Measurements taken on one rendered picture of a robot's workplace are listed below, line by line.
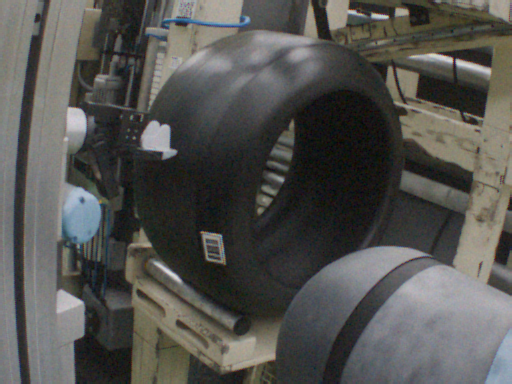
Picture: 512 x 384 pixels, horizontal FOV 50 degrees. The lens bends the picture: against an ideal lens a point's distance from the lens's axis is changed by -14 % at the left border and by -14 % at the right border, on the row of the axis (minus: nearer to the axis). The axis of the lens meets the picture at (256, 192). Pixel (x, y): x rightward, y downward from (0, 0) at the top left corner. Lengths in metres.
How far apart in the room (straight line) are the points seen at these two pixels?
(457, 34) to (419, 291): 1.15
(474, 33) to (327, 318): 1.14
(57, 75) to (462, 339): 0.25
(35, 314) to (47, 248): 0.04
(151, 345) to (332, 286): 1.37
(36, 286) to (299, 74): 0.84
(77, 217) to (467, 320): 0.62
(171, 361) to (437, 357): 1.47
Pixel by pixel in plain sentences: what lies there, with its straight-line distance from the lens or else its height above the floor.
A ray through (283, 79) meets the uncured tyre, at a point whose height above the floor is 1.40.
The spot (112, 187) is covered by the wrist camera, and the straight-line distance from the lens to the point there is 1.04.
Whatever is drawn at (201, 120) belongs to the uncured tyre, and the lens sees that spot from 1.09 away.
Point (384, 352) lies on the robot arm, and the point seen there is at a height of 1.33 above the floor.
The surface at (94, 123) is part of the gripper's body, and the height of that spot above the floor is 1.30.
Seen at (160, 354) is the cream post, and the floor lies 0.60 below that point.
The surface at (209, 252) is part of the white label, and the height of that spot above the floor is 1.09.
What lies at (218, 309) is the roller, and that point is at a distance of 1.29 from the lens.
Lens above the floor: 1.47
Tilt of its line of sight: 14 degrees down
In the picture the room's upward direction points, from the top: 9 degrees clockwise
